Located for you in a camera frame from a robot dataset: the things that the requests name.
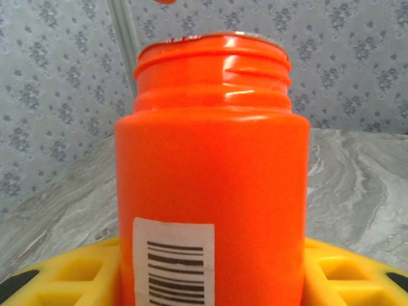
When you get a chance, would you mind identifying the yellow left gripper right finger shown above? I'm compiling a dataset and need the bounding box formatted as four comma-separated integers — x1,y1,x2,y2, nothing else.
301,237,408,306

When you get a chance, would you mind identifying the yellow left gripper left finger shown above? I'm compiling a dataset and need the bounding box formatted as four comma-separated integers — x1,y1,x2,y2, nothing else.
0,237,122,306

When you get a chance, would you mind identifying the orange pill bottle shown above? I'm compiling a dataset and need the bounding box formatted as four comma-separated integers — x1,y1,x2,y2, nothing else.
113,31,310,306

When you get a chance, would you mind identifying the aluminium corner post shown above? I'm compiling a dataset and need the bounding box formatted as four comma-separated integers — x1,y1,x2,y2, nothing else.
107,0,143,95

